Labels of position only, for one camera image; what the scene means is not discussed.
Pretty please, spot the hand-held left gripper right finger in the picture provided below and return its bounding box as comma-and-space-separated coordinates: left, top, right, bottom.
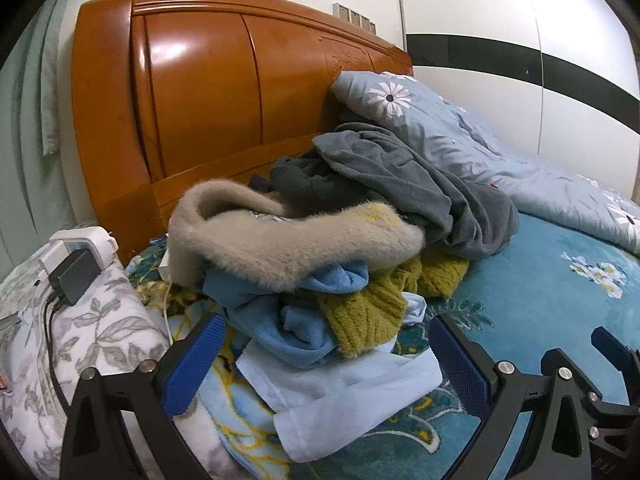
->
429, 312, 593, 480

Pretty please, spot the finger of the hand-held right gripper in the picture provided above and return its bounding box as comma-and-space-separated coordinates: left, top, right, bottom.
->
591, 326, 640, 386
582, 387, 640, 480

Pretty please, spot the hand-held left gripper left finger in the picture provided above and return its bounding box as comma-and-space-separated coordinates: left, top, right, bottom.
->
60, 312, 226, 480

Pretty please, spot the blue fleece garment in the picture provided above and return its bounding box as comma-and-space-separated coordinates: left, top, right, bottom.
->
202, 260, 371, 371

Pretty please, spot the grey leaf print pillow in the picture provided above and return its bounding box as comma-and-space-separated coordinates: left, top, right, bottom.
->
0, 255, 221, 480

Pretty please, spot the olive green knit sweater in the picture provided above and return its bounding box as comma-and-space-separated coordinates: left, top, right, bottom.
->
315, 250, 471, 358

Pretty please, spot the teal floral blanket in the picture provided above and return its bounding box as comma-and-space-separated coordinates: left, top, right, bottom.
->
125, 210, 640, 480

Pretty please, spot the pale blue thin shirt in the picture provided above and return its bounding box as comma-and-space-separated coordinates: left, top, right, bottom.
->
235, 292, 443, 463

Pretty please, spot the beige fuzzy sweater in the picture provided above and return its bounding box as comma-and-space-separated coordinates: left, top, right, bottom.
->
166, 178, 426, 293

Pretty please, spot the black power adapter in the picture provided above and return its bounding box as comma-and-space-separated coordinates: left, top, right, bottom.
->
48, 249, 103, 307

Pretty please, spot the white power strip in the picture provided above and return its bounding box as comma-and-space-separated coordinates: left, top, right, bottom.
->
37, 226, 118, 281

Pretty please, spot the dark grey sweatshirt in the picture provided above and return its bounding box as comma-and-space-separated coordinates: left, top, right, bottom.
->
250, 122, 521, 261

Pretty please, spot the light blue floral quilt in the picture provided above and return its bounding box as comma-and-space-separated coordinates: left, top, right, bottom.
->
330, 71, 640, 256

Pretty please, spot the orange wooden headboard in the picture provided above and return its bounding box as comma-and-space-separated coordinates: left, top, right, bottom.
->
71, 0, 415, 266

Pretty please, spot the pale green curtain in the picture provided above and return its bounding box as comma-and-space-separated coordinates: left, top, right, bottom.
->
0, 0, 76, 281

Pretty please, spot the white wardrobe with black stripe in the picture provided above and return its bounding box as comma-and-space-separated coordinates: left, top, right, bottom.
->
392, 0, 640, 176

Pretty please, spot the white cable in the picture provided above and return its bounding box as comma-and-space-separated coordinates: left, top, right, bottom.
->
160, 280, 176, 346

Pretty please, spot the black cable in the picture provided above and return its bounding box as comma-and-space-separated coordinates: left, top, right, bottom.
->
42, 292, 76, 411

